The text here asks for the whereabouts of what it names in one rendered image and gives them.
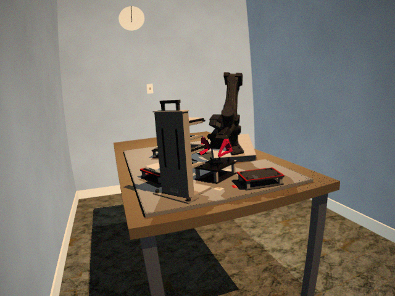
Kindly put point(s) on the black rectangular frame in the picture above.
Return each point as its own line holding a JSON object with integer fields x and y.
{"x": 154, "y": 153}

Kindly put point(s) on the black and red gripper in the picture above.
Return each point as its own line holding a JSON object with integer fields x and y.
{"x": 217, "y": 141}

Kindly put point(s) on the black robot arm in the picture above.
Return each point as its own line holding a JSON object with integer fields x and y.
{"x": 228, "y": 122}

